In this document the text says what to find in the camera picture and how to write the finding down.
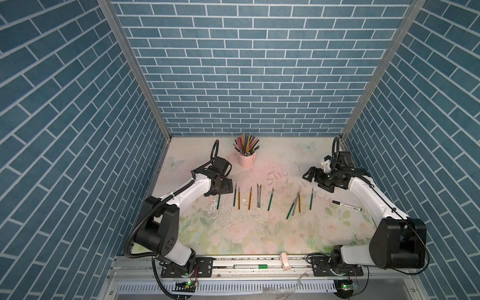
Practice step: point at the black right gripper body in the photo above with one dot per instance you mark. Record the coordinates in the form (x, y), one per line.
(325, 180)

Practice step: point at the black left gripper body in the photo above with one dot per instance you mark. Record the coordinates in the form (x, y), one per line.
(224, 186)

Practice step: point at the yellow carving knife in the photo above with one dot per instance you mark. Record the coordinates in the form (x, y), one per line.
(299, 201)

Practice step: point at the silver carving knife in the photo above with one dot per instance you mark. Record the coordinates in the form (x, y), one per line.
(293, 213)

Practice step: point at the green knife row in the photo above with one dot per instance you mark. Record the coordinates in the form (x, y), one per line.
(270, 199)

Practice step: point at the dark green carving knife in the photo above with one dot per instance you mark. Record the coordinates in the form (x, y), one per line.
(290, 210)

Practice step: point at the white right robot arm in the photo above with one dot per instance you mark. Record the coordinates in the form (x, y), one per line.
(399, 242)

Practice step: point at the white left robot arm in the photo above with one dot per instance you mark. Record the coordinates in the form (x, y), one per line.
(156, 231)

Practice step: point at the black marker pen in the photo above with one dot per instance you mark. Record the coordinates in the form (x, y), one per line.
(348, 206)

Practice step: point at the pink cup of coloured pencils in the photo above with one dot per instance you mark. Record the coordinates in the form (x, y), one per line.
(246, 146)

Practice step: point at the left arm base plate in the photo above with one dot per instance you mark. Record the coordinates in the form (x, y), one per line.
(199, 267)

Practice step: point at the green marker on rail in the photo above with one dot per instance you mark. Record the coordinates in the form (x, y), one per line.
(250, 266)

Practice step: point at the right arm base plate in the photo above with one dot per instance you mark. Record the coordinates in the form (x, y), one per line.
(337, 267)

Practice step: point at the beige eraser on rail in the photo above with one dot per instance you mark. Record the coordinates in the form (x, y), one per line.
(285, 263)

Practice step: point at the aluminium front rail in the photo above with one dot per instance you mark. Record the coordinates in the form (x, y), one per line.
(258, 277)

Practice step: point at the aluminium corner frame post right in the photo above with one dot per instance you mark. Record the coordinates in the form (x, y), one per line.
(407, 21)

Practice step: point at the aluminium corner frame post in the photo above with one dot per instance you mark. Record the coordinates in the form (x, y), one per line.
(407, 21)
(126, 49)

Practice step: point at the aluminium corner frame post left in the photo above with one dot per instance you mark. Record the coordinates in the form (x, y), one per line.
(126, 49)

